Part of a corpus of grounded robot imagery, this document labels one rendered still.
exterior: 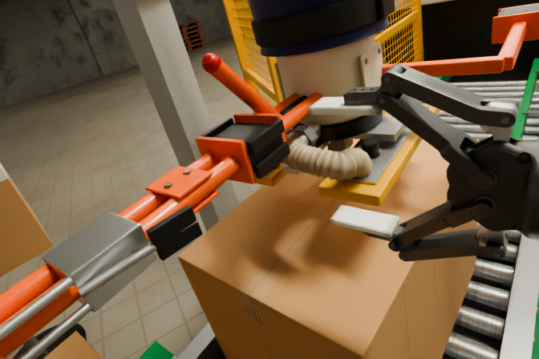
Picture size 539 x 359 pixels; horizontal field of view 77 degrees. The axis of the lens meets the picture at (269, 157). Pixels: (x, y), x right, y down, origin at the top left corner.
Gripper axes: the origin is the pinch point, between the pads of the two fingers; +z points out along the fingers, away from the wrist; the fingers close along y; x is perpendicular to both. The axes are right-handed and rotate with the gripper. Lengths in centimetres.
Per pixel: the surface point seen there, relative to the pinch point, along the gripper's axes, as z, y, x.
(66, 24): 1292, -84, 548
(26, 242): 144, 49, -11
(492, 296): -10, 64, 46
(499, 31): -8, -1, 52
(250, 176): 10.2, 1.2, -3.0
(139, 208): 15.3, -1.1, -14.8
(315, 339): 4.8, 25.5, -5.1
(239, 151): 10.6, -2.4, -3.2
